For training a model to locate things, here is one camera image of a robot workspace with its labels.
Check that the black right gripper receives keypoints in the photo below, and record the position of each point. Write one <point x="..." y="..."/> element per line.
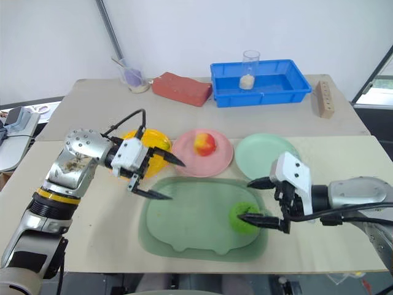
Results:
<point x="287" y="199"/>

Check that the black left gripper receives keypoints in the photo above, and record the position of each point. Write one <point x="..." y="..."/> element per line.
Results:
<point x="150" y="158"/>

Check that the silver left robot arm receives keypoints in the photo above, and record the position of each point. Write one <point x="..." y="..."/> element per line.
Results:
<point x="76" y="144"/>

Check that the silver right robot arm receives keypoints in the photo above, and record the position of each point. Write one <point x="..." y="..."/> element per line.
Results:
<point x="359" y="190"/>

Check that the pink plate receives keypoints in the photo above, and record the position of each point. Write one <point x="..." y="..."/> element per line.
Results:
<point x="190" y="163"/>

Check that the yellow plate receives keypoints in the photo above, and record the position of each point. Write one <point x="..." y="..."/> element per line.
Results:
<point x="153" y="136"/>

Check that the light green plate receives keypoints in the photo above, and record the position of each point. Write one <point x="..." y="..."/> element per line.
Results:
<point x="255" y="153"/>

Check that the green round fruit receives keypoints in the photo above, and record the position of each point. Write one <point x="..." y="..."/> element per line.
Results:
<point x="242" y="207"/>

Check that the red yellow apple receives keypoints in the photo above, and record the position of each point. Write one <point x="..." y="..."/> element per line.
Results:
<point x="204" y="144"/>

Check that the translucent green tray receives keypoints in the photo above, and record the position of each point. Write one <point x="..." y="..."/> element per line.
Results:
<point x="190" y="221"/>

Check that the red brick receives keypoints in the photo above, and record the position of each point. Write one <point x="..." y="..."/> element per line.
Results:
<point x="181" y="89"/>

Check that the clear beaker with purple contents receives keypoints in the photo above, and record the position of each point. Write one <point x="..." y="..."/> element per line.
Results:
<point x="135" y="77"/>

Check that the blue plastic bin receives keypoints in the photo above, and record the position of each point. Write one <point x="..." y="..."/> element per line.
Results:
<point x="276" y="92"/>

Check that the wooden block with holes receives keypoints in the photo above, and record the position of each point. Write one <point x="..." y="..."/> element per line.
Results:
<point x="324" y="101"/>

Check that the thin stirring stick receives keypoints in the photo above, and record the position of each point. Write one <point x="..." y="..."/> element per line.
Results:
<point x="118" y="62"/>

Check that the clear cup with grains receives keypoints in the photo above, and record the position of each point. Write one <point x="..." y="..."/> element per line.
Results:
<point x="247" y="81"/>

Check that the black cabinet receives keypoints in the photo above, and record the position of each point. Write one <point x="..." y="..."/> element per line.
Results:
<point x="377" y="123"/>

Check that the white side desk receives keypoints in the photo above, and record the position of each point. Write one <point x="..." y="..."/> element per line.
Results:
<point x="13" y="147"/>

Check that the grey box device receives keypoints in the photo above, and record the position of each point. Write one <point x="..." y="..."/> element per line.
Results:
<point x="17" y="118"/>

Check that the grey metal rod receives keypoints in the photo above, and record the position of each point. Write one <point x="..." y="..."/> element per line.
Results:
<point x="107" y="24"/>

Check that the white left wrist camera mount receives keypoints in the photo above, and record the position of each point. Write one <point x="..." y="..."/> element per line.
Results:
<point x="129" y="153"/>

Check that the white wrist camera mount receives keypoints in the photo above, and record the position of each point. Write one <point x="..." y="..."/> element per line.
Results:
<point x="291" y="172"/>
<point x="129" y="153"/>

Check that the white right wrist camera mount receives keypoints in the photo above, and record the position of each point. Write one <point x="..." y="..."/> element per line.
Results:
<point x="291" y="172"/>

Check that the dark window frame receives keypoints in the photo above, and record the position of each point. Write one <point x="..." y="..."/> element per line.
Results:
<point x="373" y="73"/>

